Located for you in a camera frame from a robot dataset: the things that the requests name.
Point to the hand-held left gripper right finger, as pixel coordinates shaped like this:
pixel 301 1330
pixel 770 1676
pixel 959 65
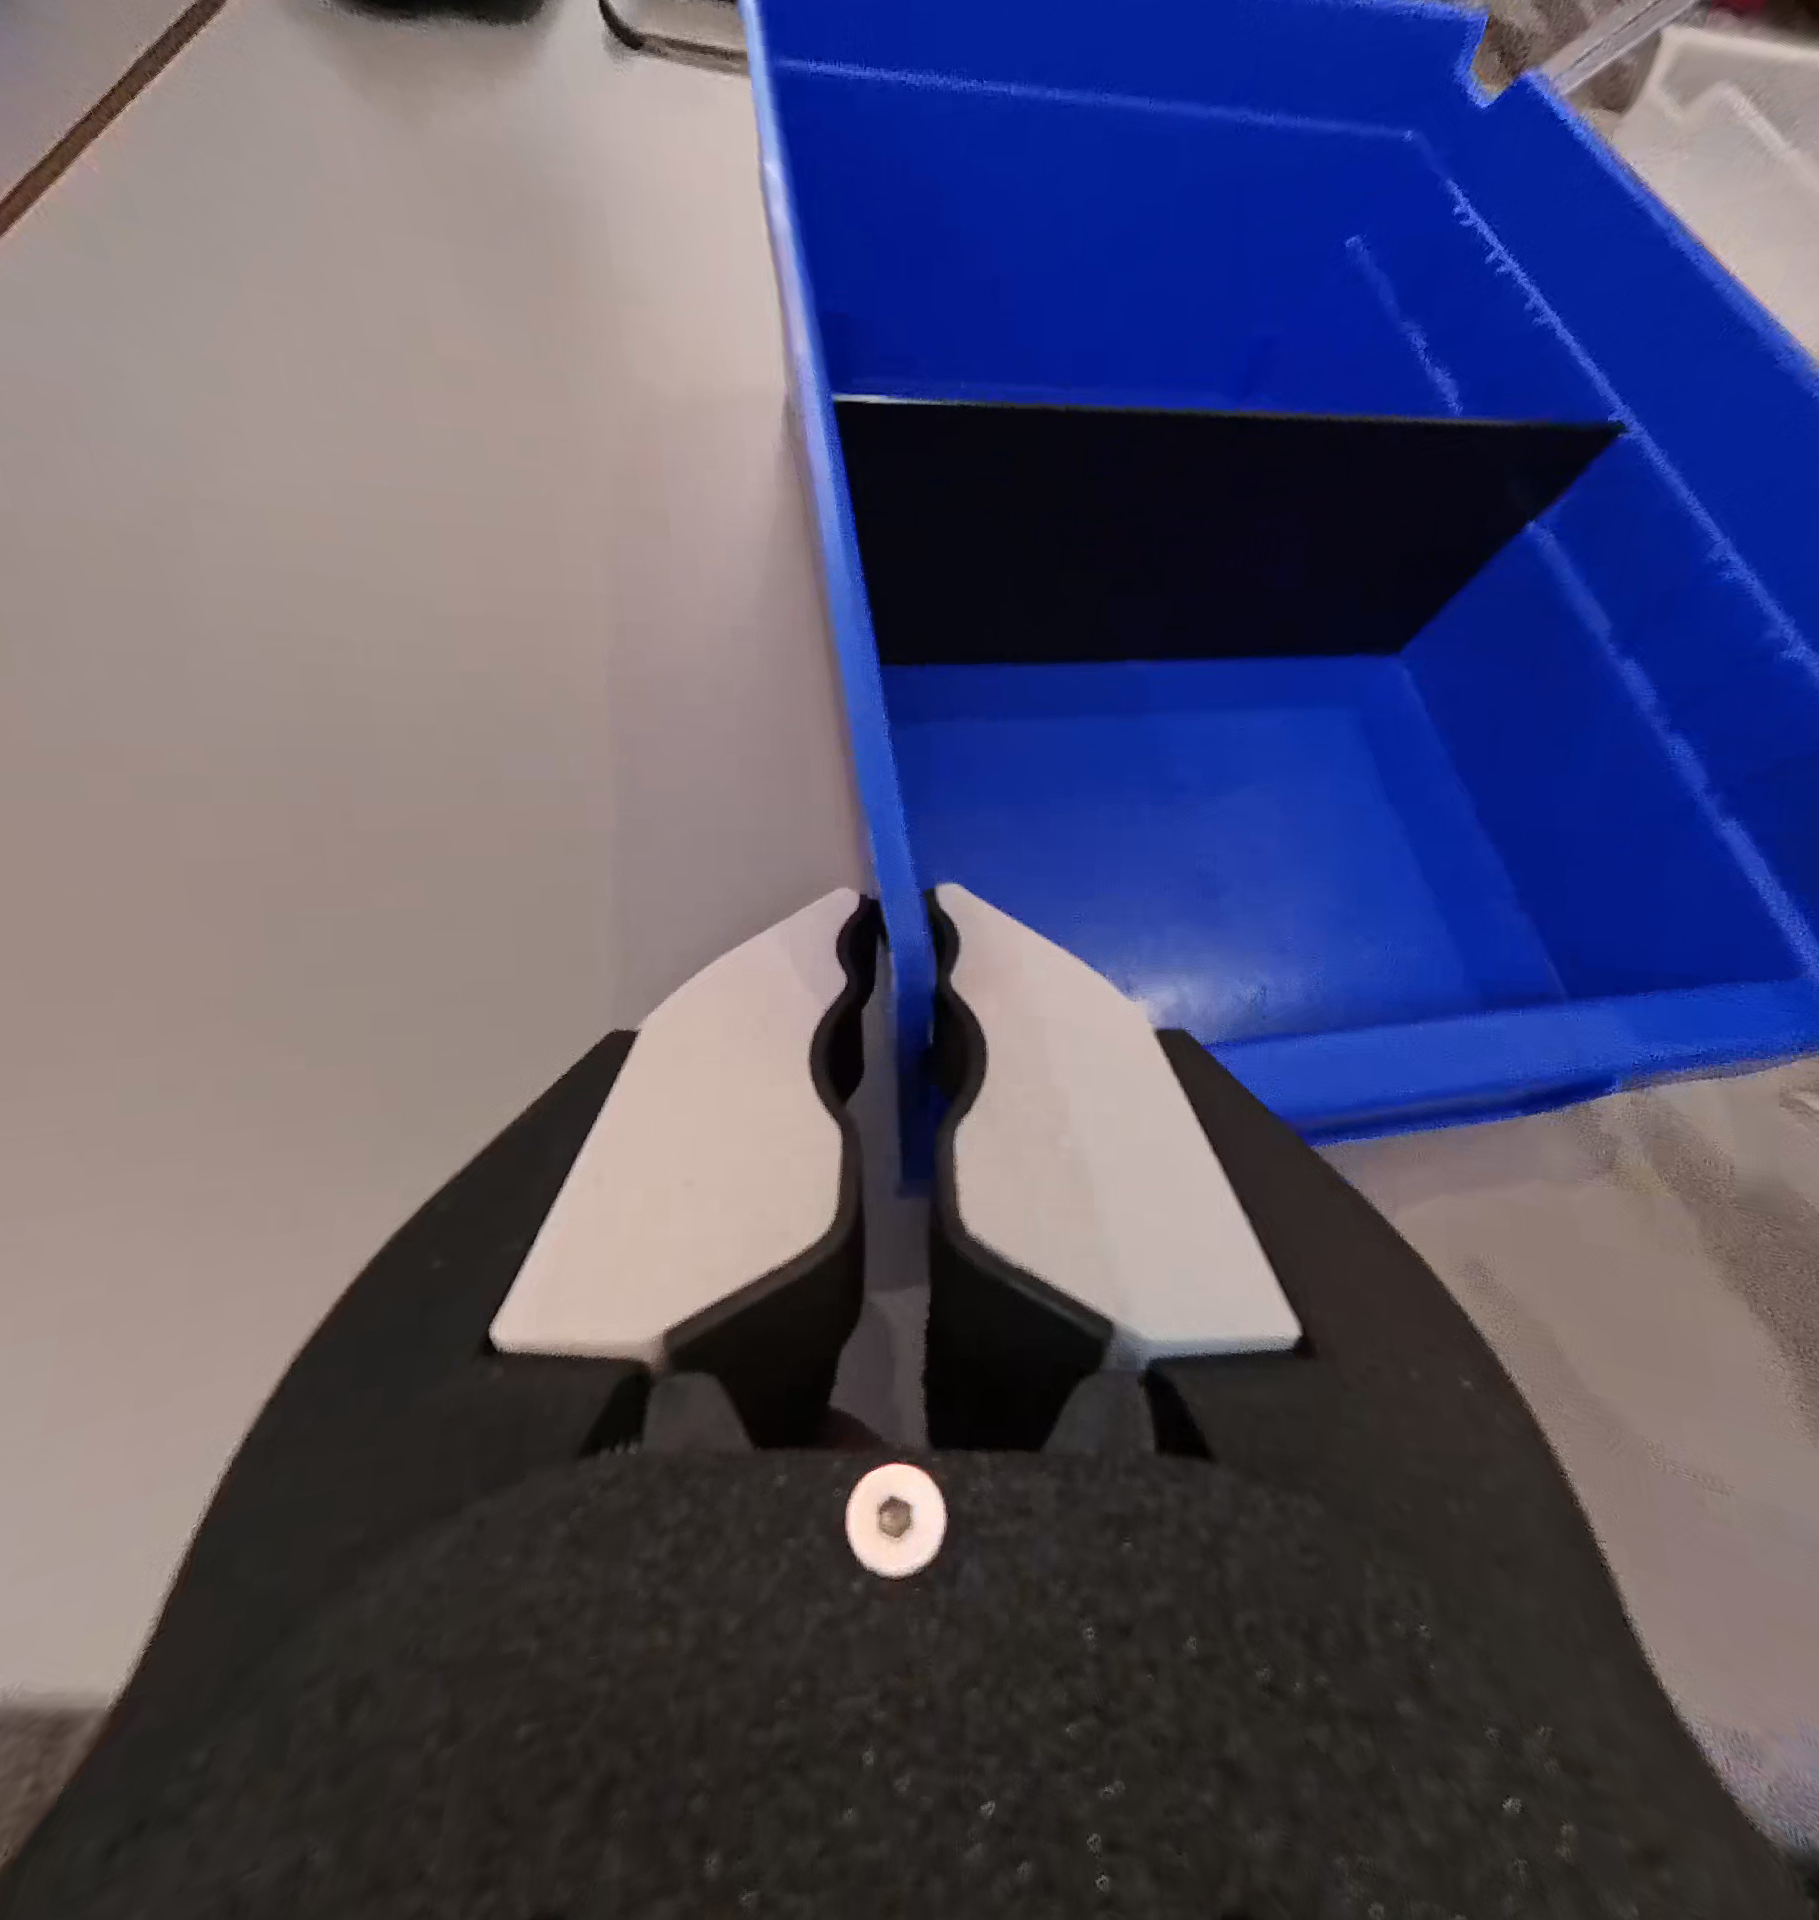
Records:
pixel 1119 1199

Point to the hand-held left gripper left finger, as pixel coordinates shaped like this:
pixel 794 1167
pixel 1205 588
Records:
pixel 669 1199

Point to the blue plastic bin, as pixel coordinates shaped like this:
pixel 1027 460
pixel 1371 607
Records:
pixel 1226 839

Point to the black bin divider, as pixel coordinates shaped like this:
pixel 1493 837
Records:
pixel 1149 526

